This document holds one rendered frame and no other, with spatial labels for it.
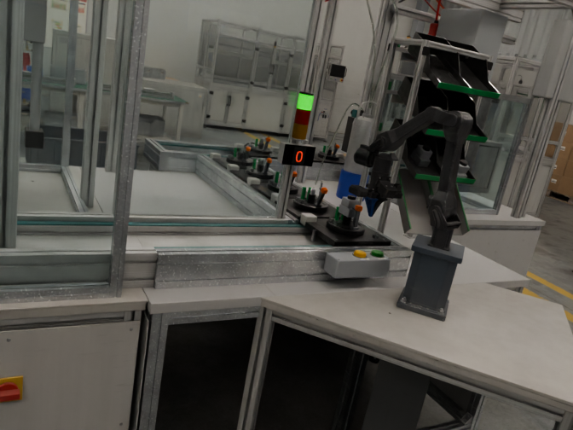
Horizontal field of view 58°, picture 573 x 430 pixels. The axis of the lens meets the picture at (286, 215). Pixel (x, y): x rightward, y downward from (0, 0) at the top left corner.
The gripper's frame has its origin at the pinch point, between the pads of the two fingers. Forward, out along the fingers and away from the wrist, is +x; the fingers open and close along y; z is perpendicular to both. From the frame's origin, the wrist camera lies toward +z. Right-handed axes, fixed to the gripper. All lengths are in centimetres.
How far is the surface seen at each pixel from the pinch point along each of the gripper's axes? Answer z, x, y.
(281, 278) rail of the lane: 5.8, 22.0, -33.4
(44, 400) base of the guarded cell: 11, 50, -98
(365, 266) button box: 12.9, 15.8, -8.3
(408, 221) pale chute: -2.9, 6.0, 20.0
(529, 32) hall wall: -687, -196, 899
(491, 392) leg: 61, 29, 0
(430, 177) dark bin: -3.5, -10.7, 25.8
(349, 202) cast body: -10.2, 1.9, -2.1
